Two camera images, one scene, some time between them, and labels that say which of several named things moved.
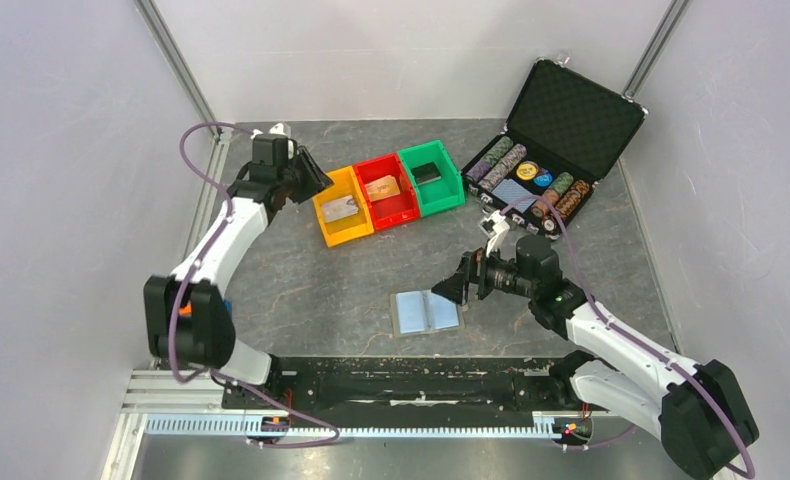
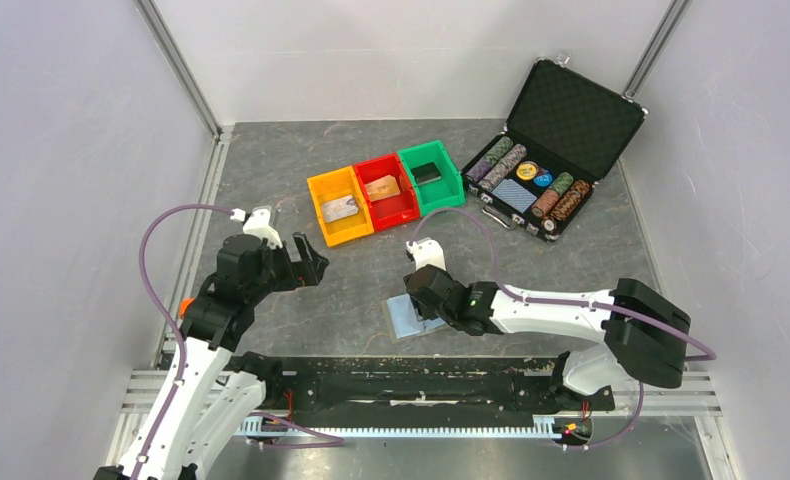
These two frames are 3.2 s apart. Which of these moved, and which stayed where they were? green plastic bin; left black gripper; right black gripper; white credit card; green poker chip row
Moved: left black gripper; right black gripper
Stayed: white credit card; green plastic bin; green poker chip row
